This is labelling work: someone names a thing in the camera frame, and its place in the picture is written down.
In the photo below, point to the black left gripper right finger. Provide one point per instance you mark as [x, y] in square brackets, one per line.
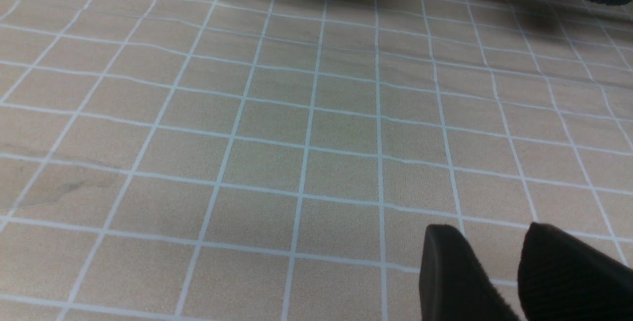
[561, 278]

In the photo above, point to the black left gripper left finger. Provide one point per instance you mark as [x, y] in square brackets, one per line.
[453, 285]

